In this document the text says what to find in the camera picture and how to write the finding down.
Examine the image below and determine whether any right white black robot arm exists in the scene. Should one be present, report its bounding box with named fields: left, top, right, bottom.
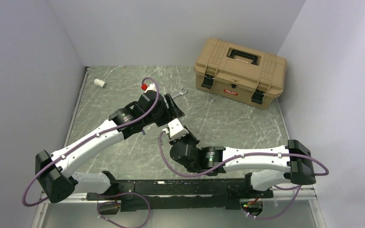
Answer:
left=164, top=126, right=316, bottom=197

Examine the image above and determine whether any white remote battery cover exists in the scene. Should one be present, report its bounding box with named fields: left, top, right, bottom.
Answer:
left=94, top=78, right=106, bottom=88

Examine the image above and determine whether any tan plastic toolbox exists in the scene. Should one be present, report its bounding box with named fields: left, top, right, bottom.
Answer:
left=194, top=38, right=287, bottom=109

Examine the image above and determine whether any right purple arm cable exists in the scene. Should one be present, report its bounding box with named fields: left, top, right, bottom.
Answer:
left=158, top=131, right=329, bottom=179

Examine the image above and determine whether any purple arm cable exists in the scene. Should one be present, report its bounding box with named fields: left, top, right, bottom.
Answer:
left=158, top=131, right=329, bottom=179
left=22, top=77, right=160, bottom=208

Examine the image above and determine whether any silver open-end wrench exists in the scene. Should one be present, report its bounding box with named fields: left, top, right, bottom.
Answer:
left=171, top=88, right=188, bottom=99

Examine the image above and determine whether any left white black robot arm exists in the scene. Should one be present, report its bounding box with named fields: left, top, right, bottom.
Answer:
left=35, top=90, right=185, bottom=203

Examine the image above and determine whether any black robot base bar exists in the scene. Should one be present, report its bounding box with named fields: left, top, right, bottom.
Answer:
left=86, top=178, right=274, bottom=212

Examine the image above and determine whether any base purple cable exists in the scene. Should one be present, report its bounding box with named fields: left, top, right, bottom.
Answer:
left=241, top=185, right=303, bottom=220
left=96, top=192, right=151, bottom=228

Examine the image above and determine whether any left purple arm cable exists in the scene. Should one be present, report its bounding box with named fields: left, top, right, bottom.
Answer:
left=22, top=77, right=160, bottom=208

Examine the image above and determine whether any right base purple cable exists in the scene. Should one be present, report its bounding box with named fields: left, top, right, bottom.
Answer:
left=241, top=185, right=303, bottom=220

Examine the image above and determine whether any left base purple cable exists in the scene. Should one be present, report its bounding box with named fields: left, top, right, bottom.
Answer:
left=96, top=192, right=151, bottom=228

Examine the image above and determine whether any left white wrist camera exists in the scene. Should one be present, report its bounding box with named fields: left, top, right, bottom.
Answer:
left=141, top=83, right=157, bottom=93

